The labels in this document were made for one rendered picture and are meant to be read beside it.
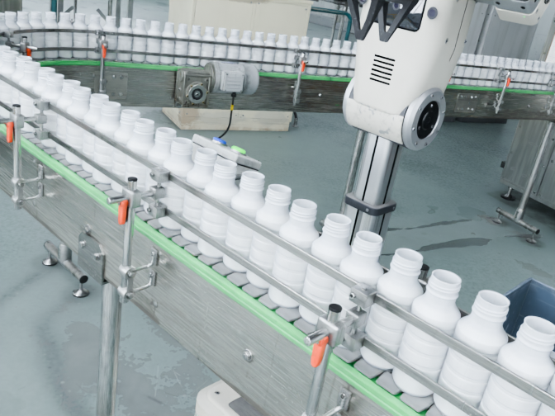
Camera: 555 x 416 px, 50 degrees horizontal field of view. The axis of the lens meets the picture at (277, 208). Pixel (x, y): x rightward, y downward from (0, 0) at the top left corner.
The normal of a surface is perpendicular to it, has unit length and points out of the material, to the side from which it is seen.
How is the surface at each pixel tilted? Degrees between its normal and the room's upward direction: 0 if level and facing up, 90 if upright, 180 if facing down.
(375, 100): 90
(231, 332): 90
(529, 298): 90
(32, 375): 0
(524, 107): 90
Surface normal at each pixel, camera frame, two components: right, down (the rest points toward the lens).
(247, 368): -0.70, 0.18
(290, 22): 0.45, 0.42
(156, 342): 0.16, -0.91
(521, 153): -0.88, 0.05
